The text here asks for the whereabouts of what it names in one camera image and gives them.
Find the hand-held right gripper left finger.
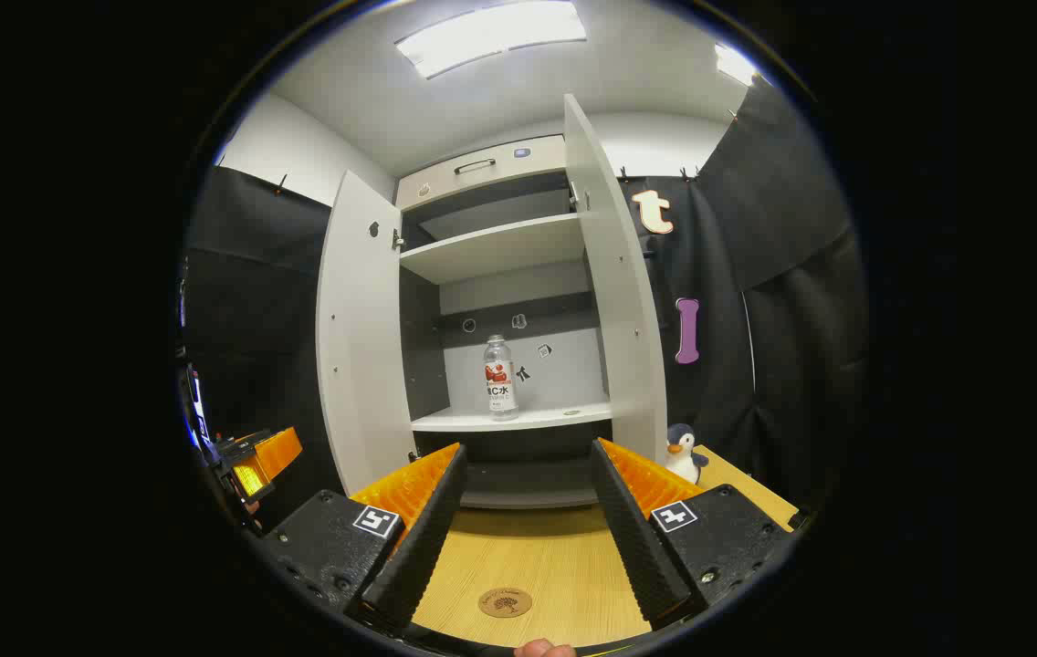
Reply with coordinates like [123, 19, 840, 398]
[258, 443, 470, 631]

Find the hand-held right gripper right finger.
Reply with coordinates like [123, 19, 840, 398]
[590, 437, 799, 631]

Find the round wooden coaster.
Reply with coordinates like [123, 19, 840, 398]
[478, 587, 534, 620]

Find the white cabinet door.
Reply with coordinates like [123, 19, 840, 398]
[562, 93, 669, 467]
[315, 170, 417, 497]

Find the clear plastic bottle red label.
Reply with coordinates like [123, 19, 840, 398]
[483, 335, 520, 422]

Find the white and grey cabinet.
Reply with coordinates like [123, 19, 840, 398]
[393, 135, 616, 510]

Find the grey cabinet drawer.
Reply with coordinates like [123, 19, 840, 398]
[395, 136, 568, 212]

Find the penguin plush toy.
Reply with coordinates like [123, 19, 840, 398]
[665, 422, 710, 485]

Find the black backdrop cloth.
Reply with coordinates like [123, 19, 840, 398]
[181, 78, 868, 532]

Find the long ceiling light panel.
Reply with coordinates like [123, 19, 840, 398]
[393, 0, 589, 81]

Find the small ceiling light panel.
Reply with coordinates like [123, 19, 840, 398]
[715, 43, 760, 89]

